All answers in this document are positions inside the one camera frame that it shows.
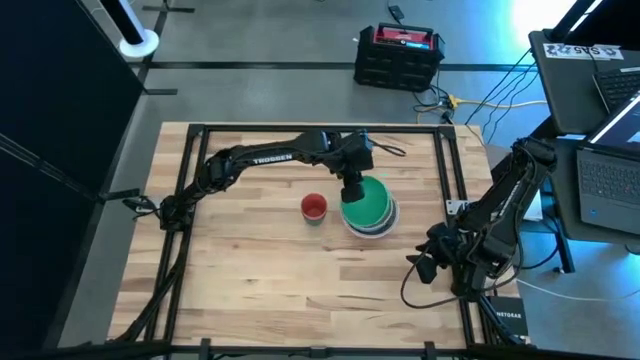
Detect grey open laptop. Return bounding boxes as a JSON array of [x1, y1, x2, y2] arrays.
[[575, 93, 640, 237]]

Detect white printed sticker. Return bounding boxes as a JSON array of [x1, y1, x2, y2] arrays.
[[543, 43, 625, 62]]

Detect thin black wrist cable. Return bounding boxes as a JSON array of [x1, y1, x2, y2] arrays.
[[399, 252, 474, 310]]

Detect black laptop desk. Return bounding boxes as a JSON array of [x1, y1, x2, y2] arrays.
[[541, 135, 640, 275]]

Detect black Netgear network box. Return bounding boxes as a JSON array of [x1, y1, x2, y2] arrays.
[[487, 295, 530, 339]]

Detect large white bowl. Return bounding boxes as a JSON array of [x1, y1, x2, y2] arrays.
[[341, 198, 402, 240]]

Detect red and black power station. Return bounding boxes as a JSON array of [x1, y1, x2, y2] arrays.
[[353, 22, 447, 94]]

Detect black floor cable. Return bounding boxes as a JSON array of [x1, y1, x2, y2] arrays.
[[487, 72, 541, 145], [464, 48, 535, 126]]

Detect red cup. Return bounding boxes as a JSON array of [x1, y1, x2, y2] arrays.
[[300, 192, 329, 224]]

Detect green bowl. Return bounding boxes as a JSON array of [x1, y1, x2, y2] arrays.
[[341, 174, 393, 230]]

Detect white floor cable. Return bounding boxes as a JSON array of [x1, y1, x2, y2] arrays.
[[514, 278, 640, 304]]

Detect white-based black tower fan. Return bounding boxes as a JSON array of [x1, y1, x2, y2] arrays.
[[97, 0, 162, 59]]

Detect black partition panel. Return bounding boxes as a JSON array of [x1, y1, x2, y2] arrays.
[[0, 0, 147, 360]]

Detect black desk with sticker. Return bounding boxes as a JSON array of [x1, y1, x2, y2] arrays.
[[490, 28, 640, 189]]

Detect black aluminium table frame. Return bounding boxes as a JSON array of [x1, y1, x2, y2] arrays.
[[112, 122, 534, 360]]

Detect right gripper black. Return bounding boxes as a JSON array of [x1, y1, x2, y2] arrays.
[[405, 223, 467, 285]]

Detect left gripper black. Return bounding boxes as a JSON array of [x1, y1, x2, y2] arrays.
[[333, 129, 376, 204]]

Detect yellow extension cable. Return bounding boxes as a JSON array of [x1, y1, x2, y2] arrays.
[[448, 95, 550, 111]]

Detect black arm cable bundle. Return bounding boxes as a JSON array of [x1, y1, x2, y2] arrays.
[[113, 233, 190, 344]]

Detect black laptop keyboard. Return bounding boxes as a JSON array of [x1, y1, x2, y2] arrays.
[[592, 67, 640, 117]]

